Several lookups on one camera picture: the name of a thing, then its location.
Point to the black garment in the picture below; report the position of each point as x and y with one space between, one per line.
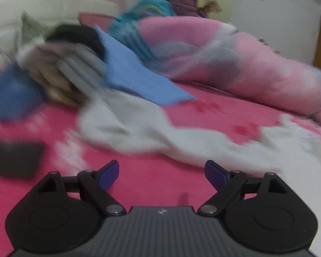
79 34

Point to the blue jeans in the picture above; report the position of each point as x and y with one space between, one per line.
19 93

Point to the white shirt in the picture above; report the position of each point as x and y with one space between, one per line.
128 124

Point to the black phone on bed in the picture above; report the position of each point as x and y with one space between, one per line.
20 160

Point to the pink floral bed blanket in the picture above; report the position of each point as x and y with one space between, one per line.
145 178

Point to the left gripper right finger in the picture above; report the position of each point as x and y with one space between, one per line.
262 214

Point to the pile of mixed clothes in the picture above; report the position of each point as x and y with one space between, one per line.
69 73

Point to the teal blue blanket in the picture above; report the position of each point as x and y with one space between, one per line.
125 28

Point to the red pillow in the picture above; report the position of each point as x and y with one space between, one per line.
93 20

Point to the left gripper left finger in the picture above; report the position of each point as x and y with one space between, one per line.
61 213

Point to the blue cloth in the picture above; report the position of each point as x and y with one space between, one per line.
125 72

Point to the pink grey rolled duvet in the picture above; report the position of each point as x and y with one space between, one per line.
209 52

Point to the grey patterned pillow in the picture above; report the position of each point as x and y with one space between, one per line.
29 29

